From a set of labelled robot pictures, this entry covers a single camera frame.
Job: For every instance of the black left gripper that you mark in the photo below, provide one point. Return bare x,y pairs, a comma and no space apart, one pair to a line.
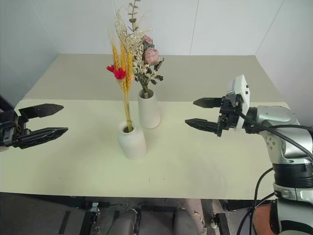
8,129

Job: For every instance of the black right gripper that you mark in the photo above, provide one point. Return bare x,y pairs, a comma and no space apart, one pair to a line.
228,115

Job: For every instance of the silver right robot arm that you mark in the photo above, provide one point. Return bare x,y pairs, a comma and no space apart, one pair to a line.
286,151

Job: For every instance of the pink rose dried flower bouquet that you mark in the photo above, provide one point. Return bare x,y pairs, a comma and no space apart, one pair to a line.
141,49

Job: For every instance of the yellow wheat red flower bouquet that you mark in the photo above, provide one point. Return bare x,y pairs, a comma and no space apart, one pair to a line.
123,73

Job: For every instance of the tall white ceramic vase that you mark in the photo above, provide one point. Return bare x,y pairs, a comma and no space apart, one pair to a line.
148,110

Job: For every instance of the short white ceramic vase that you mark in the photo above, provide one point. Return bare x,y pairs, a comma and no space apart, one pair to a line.
132,142

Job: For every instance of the dark rounded robot leg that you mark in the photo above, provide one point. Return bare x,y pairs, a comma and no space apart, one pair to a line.
187,220
127,221

